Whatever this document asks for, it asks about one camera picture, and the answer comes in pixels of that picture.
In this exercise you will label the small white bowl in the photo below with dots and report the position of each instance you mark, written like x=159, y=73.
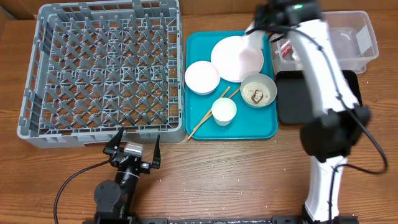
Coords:
x=202, y=77

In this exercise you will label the white paper cup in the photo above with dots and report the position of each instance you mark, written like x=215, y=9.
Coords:
x=225, y=112

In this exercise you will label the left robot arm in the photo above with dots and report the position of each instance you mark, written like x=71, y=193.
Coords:
x=114, y=197

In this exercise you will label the wooden chopstick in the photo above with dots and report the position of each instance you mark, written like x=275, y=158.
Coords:
x=214, y=107
x=230, y=96

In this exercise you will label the white rice pile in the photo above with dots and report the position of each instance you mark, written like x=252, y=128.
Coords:
x=248, y=91

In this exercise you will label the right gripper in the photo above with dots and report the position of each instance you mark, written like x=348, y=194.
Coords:
x=259, y=16

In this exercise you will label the clear plastic bin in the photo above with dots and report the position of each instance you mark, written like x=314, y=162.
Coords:
x=352, y=38

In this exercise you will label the grey bowl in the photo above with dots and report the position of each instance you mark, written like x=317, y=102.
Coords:
x=261, y=78

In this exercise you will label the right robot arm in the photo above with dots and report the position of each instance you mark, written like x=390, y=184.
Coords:
x=338, y=116

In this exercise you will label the brown food scrap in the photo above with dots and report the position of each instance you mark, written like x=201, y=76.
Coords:
x=257, y=96

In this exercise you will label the upper wooden chopstick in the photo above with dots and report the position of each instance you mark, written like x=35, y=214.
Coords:
x=214, y=107

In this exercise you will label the lower wooden chopstick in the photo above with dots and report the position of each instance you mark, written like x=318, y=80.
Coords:
x=230, y=96

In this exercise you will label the grey dishwasher rack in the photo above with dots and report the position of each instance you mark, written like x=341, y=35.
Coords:
x=101, y=66

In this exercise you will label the black plastic tray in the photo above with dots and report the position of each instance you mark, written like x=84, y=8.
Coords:
x=294, y=102

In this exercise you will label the white flat plate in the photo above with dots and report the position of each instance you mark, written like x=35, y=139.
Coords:
x=236, y=59

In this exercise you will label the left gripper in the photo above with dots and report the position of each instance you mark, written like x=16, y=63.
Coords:
x=112, y=145

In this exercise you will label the red snack wrapper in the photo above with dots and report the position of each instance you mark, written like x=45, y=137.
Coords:
x=285, y=48

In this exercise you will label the white napkin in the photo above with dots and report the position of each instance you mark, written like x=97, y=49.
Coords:
x=254, y=39

